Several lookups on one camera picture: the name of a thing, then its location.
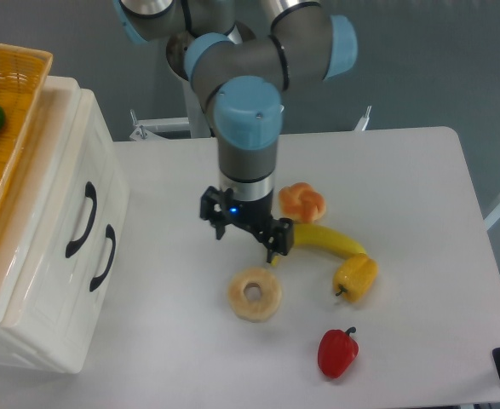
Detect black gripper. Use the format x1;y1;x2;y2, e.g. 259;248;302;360
199;186;295;264

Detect black top drawer handle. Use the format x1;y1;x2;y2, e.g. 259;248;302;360
65;181;98;258

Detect black drawer handle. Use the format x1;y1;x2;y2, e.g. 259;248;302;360
65;181;98;258
89;224;117;292

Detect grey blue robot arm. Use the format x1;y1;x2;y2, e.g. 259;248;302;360
114;1;358;259

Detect white drawer cabinet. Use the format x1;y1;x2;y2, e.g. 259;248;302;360
0;75;130;375

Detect knotted bread roll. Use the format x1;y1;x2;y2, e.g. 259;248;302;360
278;182;327;223

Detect yellow banana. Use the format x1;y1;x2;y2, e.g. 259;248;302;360
291;223;367;259

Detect beige donut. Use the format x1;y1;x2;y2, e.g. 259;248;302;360
227;267;283;323

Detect yellow bell pepper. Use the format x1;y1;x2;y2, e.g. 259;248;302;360
332;253;378;302

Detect red bell pepper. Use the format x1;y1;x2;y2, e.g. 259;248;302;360
317;326;359;379

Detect yellow woven basket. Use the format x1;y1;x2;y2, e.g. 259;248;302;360
0;43;53;209

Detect black bottom drawer handle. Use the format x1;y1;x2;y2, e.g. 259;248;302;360
89;224;117;292

